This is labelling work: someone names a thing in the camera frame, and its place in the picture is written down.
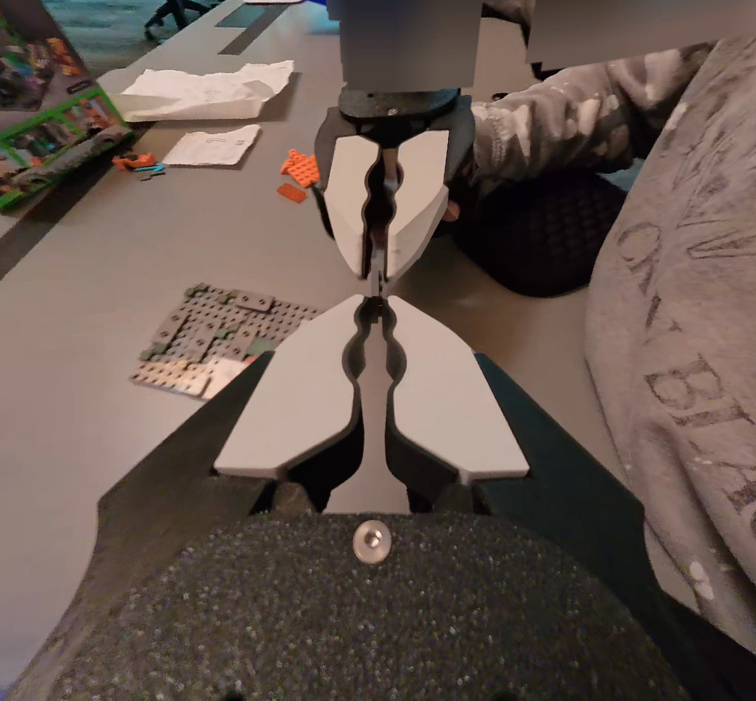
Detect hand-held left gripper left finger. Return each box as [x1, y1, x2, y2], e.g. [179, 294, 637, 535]
[214, 295, 367, 479]

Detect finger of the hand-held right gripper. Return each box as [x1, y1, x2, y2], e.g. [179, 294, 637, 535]
[381, 129, 452, 281]
[325, 135, 383, 281]

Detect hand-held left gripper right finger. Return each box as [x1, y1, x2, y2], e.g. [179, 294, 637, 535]
[380, 295, 530, 483]

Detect large orange lego plate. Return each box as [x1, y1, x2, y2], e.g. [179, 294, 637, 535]
[280, 149, 321, 189]

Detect dark grey thin lego plate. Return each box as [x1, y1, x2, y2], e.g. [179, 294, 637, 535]
[366, 258, 386, 325]

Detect grey and orange lego build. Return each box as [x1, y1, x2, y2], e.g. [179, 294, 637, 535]
[130, 283, 321, 402]

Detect lego set box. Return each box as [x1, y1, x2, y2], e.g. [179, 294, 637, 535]
[0, 0, 134, 213]

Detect black office chair seat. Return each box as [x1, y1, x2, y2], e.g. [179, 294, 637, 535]
[454, 168, 628, 299]

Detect large printed paper bag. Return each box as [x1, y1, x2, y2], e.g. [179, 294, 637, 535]
[97, 60, 295, 123]

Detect grey spotted sweatshirt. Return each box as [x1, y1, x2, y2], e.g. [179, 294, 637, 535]
[584, 34, 756, 638]

